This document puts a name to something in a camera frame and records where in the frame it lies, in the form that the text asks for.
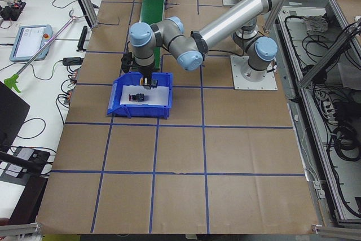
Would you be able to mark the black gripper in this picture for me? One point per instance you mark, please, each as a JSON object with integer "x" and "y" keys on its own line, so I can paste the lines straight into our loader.
{"x": 145, "y": 71}

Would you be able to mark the blue left plastic bin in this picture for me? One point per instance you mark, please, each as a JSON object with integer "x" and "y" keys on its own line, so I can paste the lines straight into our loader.
{"x": 143, "y": 110}

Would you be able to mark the green conveyor belt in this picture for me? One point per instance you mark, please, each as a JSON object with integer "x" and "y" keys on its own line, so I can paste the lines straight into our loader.
{"x": 152, "y": 11}

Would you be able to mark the reacher grabber tool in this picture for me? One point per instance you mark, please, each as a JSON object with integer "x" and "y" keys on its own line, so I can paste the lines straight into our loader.
{"x": 12, "y": 81}

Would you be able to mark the teach pendant tablet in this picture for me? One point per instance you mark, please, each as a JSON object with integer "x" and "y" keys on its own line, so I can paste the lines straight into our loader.
{"x": 29, "y": 40}

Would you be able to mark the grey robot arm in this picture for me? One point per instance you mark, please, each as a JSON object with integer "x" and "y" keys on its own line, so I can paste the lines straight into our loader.
{"x": 245, "y": 10}
{"x": 255, "y": 52}

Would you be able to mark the black power adapter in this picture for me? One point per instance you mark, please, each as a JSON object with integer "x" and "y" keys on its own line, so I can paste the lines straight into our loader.
{"x": 69, "y": 61}

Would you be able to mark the white foam pad left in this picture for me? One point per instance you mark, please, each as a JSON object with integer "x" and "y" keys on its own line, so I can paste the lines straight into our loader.
{"x": 156, "y": 97}

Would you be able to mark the red push button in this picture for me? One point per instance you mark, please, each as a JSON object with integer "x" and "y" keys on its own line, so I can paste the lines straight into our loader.
{"x": 139, "y": 97}

